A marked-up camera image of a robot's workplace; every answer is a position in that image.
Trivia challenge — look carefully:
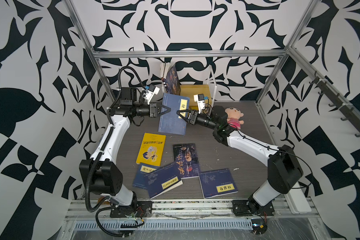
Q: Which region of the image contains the white box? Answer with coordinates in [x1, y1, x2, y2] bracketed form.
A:
[285, 189, 312, 215]

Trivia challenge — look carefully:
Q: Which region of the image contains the wooden white-framed bookshelf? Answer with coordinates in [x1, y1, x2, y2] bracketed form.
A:
[162, 67, 218, 109]

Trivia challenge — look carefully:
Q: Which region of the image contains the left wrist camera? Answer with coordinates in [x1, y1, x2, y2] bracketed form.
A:
[143, 85, 160, 105]

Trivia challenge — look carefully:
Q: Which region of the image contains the yellow cartoon book left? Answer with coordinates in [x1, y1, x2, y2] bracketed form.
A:
[136, 133, 166, 167]

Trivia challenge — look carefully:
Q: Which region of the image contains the pink plush doll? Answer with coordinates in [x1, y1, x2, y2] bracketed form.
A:
[225, 107, 244, 130]

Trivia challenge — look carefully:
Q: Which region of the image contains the purple book orange calligraphy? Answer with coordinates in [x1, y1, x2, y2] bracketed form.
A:
[162, 64, 181, 96]

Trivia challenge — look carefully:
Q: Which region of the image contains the navy book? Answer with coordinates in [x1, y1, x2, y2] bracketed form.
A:
[144, 163, 183, 199]
[132, 163, 159, 190]
[199, 168, 238, 199]
[158, 93, 190, 135]

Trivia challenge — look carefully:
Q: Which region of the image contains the purple book lower centre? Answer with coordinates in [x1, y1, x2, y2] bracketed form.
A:
[173, 143, 201, 179]

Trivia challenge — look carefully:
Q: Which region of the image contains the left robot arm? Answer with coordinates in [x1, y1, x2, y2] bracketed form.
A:
[79, 85, 171, 216]

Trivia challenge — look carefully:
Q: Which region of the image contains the grey hook rail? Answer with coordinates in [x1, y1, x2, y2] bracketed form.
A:
[310, 71, 360, 138]

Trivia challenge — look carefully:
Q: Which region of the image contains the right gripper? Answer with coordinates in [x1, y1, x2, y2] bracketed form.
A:
[179, 109, 221, 133]

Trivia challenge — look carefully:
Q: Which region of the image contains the white slotted cable duct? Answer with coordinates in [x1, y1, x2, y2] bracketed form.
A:
[71, 218, 254, 232]

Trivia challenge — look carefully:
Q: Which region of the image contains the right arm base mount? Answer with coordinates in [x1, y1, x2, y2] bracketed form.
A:
[232, 200, 275, 217]

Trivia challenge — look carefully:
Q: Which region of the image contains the aluminium frame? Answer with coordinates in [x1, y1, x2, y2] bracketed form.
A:
[61, 0, 360, 133]

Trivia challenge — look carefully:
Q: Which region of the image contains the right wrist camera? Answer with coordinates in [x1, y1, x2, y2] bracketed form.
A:
[194, 94, 209, 114]

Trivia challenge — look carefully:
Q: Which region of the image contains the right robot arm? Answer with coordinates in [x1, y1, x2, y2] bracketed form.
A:
[177, 106, 311, 215]

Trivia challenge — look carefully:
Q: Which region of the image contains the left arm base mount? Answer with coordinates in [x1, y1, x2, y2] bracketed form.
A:
[110, 201, 153, 218]

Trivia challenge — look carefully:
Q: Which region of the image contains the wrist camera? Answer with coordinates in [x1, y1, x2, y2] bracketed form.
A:
[143, 85, 160, 105]
[194, 94, 209, 114]

